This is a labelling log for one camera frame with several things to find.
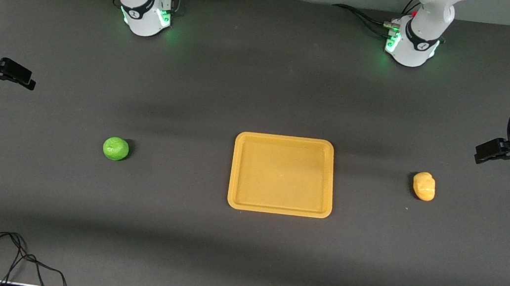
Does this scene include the yellow potato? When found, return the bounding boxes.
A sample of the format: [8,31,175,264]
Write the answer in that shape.
[410,170,438,203]

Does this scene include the dark grey table mat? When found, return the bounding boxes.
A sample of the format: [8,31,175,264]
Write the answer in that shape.
[0,0,510,286]

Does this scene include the orange plastic tray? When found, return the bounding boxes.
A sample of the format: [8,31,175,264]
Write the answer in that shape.
[225,127,342,223]

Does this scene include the green apple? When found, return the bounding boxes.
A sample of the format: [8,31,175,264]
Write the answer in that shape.
[101,135,131,163]

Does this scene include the black left arm base cables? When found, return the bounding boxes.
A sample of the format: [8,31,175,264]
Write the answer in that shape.
[328,0,423,42]

